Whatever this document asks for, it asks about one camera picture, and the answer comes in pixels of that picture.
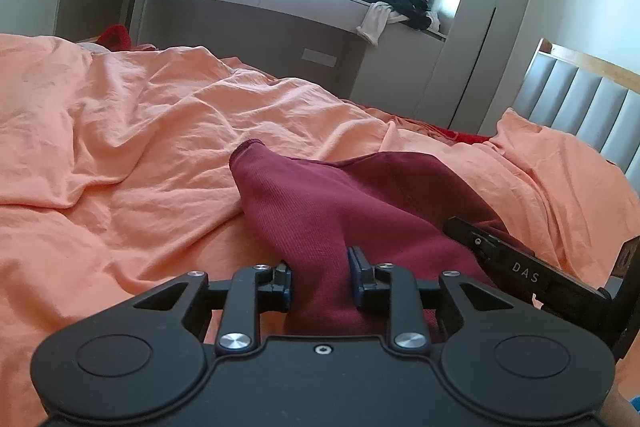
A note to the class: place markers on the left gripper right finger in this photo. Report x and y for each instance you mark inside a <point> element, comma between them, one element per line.
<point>464,351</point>

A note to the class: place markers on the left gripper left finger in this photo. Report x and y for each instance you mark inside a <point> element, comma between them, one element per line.
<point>151,354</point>

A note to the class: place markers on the dark red knit garment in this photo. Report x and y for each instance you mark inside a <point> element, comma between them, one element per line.
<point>391,205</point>

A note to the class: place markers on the person's right hand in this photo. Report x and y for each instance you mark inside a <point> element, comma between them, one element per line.
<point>616,411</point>

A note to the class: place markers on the orange duvet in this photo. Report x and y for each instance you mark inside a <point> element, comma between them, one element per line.
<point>115,178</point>

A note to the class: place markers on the grey padded headboard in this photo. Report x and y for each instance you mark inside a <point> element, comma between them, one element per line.
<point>588,97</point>

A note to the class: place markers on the red pillow by headboard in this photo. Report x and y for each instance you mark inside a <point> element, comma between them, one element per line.
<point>466,138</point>

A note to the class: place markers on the tall grey closet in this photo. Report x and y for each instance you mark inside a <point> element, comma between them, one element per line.
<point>469,69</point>

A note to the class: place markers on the red object on floor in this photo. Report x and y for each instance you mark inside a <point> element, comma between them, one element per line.
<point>115,38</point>

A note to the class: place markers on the white cloth hanging off ledge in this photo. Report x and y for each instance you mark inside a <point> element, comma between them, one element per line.
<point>378,16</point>

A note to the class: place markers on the grey window seat cabinet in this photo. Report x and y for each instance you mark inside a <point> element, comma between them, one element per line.
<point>311,39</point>

